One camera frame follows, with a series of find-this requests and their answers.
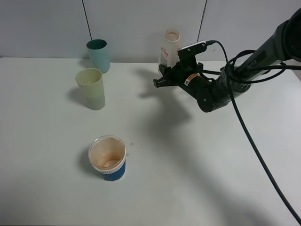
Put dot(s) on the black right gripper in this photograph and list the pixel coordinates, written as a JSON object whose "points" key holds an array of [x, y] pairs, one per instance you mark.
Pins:
{"points": [[188, 79]]}

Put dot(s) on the clear plastic drink bottle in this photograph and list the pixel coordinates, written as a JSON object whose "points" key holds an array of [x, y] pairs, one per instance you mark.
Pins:
{"points": [[169, 47]]}

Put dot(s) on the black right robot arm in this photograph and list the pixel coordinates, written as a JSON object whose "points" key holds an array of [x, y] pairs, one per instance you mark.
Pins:
{"points": [[212, 94]]}

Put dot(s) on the teal plastic cup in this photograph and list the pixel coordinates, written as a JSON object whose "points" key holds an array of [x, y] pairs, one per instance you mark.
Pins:
{"points": [[99, 54]]}

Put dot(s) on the pale yellow plastic cup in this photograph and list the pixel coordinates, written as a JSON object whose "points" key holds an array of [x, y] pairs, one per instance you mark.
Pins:
{"points": [[90, 83]]}

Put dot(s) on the glass cup with blue sleeve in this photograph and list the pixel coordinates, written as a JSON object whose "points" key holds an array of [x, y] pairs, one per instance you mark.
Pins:
{"points": [[107, 155]]}

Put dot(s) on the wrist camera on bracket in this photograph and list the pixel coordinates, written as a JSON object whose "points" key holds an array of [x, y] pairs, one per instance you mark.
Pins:
{"points": [[187, 54]]}

